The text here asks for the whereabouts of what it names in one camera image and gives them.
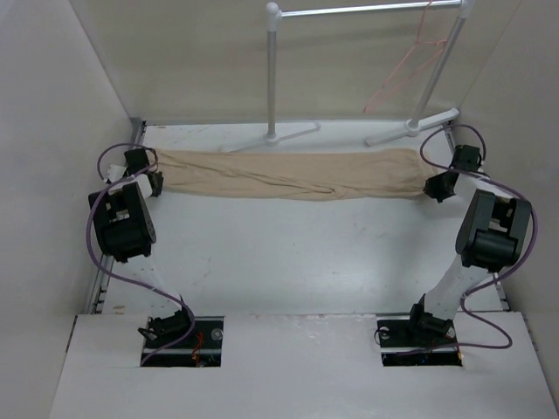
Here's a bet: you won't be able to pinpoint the beige trousers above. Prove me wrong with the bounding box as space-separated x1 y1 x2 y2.
157 148 436 202

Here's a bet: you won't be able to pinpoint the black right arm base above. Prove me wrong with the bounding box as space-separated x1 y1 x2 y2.
374 304 463 367

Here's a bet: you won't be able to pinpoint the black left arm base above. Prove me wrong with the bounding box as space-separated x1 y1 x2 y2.
138 310 224 368

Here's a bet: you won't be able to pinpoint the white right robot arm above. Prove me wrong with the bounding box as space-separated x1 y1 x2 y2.
404 146 533 346

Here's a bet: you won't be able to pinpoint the white clothes rack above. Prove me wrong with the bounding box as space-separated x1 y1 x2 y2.
237 1 475 152

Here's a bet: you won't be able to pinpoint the pink wire hanger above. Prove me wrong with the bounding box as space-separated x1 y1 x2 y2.
362 1 448 114

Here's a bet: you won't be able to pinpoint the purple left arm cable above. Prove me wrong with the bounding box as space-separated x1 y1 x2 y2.
85 142 196 363

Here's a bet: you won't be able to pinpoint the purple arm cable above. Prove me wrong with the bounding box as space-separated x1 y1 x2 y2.
85 142 196 363
397 123 540 355

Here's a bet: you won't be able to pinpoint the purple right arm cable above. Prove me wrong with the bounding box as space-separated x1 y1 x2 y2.
397 123 540 355

